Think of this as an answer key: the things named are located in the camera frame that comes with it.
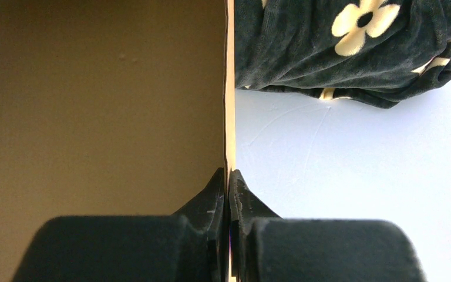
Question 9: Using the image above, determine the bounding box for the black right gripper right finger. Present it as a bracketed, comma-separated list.
[228, 170, 279, 281]

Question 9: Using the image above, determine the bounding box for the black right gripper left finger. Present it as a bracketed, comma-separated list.
[172, 167, 226, 281]

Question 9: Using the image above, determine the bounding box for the brown cardboard box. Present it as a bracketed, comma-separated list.
[0, 1, 227, 281]

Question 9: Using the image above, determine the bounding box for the black floral blanket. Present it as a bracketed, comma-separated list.
[234, 0, 451, 109]

